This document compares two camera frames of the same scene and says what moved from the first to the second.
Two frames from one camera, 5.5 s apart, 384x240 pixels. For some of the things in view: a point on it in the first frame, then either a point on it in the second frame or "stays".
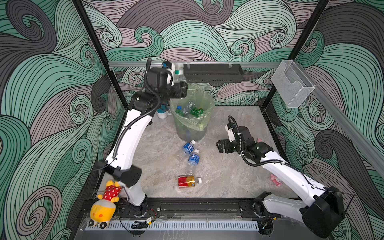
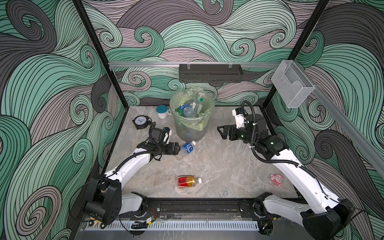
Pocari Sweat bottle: (194, 162) to (188, 111)
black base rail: (220, 208) stays
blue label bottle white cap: (187, 149) stays
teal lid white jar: (162, 112) stays
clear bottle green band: (179, 75) to (198, 105)
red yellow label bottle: (188, 181) stays
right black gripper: (221, 146) to (228, 128)
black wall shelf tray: (213, 73) stays
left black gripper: (180, 90) to (175, 149)
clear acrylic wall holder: (292, 83) stays
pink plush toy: (276, 180) stays
